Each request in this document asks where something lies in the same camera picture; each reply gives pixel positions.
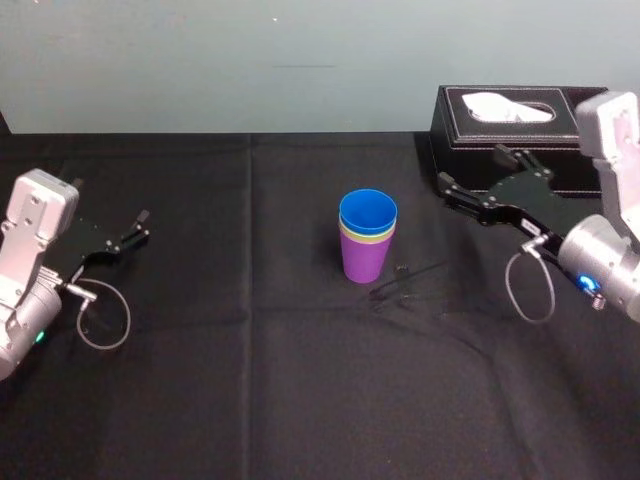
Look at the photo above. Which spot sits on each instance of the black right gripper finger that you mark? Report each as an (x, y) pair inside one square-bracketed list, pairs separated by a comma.
[(515, 160), (462, 197)]

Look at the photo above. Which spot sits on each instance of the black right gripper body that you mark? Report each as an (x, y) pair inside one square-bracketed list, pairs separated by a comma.
[(522, 202)]

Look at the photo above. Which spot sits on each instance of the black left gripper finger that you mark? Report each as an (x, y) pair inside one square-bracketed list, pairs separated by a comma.
[(142, 217), (136, 239)]

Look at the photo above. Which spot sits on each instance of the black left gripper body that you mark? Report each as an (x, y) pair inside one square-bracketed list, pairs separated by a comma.
[(82, 242)]

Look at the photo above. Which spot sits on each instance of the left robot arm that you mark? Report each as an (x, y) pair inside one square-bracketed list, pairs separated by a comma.
[(27, 240)]

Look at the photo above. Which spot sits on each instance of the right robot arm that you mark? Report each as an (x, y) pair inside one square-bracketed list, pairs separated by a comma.
[(602, 240)]

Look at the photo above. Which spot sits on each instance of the black leather tissue box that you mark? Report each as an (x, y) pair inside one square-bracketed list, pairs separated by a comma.
[(450, 145)]

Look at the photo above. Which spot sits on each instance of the white tissue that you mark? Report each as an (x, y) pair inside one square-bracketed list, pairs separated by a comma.
[(492, 107)]

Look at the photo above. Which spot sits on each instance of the blue plastic cup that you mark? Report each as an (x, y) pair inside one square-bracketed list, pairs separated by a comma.
[(367, 212)]

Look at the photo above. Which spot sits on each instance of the green plastic cup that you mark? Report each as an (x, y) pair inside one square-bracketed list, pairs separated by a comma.
[(361, 238)]

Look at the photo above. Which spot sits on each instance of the purple plastic cup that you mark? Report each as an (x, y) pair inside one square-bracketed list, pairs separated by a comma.
[(364, 262)]

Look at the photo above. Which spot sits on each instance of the black tablecloth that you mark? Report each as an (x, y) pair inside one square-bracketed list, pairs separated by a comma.
[(280, 390)]

